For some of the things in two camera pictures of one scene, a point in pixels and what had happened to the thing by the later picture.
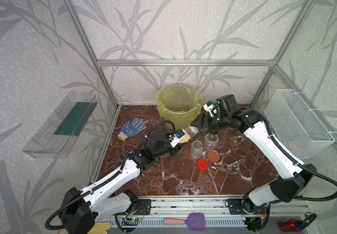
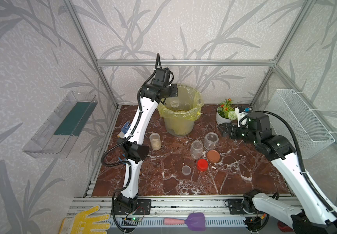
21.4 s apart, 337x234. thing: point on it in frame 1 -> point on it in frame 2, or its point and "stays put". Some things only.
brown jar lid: (213, 156) stays put
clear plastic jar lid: (192, 130) -> (186, 170)
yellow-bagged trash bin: (180, 104) stays put
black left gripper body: (165, 148) -> (170, 91)
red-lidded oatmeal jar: (196, 149) stays put
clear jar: (211, 141) stays put
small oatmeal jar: (190, 131) -> (175, 104)
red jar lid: (202, 165) stays put
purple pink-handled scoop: (196, 222) stays put
